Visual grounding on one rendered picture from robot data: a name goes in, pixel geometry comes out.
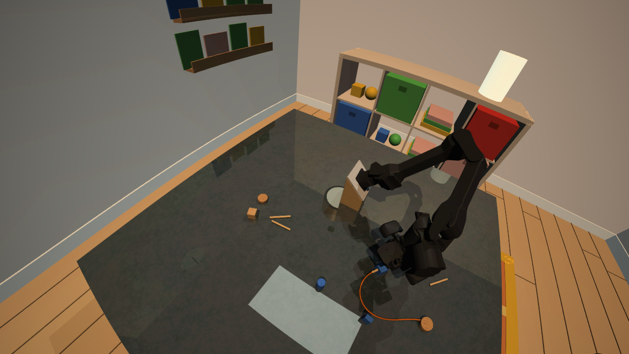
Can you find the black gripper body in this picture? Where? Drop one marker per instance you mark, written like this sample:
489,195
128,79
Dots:
391,228

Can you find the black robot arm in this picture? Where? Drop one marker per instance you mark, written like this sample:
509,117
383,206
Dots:
450,217

